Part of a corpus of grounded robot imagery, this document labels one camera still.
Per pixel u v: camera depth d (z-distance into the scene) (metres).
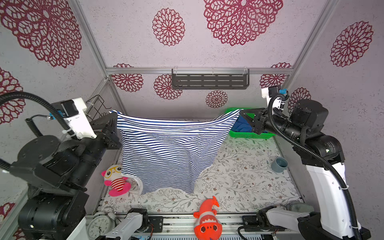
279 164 0.87
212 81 0.93
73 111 0.30
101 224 0.71
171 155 0.59
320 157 0.34
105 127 0.33
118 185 0.81
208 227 0.65
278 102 0.43
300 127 0.38
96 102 0.81
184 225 0.77
